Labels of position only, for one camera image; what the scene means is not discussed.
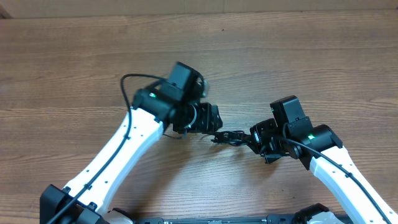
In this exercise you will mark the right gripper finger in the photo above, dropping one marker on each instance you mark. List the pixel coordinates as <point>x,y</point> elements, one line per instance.
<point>231,142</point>
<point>231,135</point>

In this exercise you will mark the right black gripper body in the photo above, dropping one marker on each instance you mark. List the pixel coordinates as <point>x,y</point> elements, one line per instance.
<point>268,141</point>

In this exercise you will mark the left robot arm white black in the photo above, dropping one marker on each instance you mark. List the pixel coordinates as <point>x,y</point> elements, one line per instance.
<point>173,101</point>

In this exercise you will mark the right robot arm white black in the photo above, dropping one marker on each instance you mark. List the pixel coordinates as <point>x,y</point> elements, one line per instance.
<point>291,133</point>

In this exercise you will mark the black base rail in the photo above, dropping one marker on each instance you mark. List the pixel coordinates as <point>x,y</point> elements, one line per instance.
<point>313,214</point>

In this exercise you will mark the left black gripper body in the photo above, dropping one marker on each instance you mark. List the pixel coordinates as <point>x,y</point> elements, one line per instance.
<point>197,119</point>

